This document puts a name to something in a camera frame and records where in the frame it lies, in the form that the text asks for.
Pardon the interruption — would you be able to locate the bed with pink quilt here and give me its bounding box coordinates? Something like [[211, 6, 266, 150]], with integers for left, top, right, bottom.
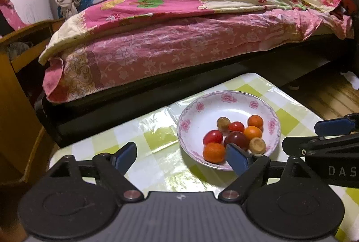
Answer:
[[34, 32, 351, 149]]

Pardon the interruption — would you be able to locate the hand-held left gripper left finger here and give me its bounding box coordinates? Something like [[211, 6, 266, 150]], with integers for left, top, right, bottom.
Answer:
[[42, 142, 145, 202]]

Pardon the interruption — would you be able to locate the dark red garment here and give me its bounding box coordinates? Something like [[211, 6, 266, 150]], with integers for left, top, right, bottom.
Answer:
[[332, 0, 359, 20]]

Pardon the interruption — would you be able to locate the floral pink quilt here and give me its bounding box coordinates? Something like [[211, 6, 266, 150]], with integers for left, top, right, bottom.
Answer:
[[39, 0, 344, 65]]

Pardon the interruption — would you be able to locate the pink patterned bedsheet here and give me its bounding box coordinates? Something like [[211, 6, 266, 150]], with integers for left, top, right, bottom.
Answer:
[[43, 8, 354, 104]]

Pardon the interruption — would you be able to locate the pink cloth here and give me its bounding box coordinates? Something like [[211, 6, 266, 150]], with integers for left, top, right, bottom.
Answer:
[[0, 0, 28, 31]]

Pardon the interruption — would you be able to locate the small red tomato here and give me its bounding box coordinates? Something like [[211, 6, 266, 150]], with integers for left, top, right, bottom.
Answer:
[[228, 121, 245, 133]]

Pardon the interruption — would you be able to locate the green white checked tablecloth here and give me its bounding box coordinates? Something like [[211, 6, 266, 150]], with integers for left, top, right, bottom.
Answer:
[[48, 72, 359, 242]]

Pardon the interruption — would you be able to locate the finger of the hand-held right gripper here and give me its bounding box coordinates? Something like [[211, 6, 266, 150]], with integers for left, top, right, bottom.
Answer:
[[282, 134, 359, 158], [314, 112, 359, 137]]

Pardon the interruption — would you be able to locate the white paper scrap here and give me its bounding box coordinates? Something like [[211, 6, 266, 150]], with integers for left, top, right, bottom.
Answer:
[[339, 71, 359, 91]]

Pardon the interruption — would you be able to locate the white plate with pink flowers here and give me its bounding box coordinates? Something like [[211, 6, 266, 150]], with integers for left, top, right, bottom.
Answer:
[[176, 91, 281, 172]]

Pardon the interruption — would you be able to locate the brown longan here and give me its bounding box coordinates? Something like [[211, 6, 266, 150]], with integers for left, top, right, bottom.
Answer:
[[249, 137, 267, 155], [217, 117, 231, 132]]

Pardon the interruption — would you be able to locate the wooden cabinet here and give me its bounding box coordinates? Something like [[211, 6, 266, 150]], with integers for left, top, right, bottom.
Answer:
[[0, 18, 66, 185]]

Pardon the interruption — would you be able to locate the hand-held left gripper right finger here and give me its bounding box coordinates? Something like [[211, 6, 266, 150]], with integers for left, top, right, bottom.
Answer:
[[218, 143, 334, 202]]

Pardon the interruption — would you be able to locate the orange mandarin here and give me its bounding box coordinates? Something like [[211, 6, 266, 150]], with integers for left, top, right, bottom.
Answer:
[[247, 115, 264, 130], [243, 126, 263, 140], [203, 142, 226, 163]]

